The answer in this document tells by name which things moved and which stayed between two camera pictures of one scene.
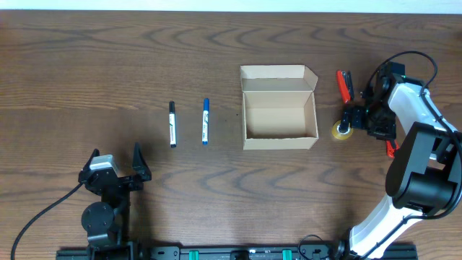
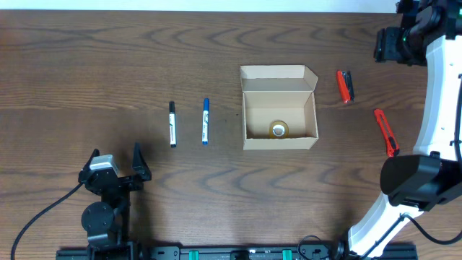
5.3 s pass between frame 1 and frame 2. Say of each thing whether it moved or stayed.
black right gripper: moved
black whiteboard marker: stayed
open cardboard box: stayed
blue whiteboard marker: stayed
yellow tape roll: moved
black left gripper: stayed
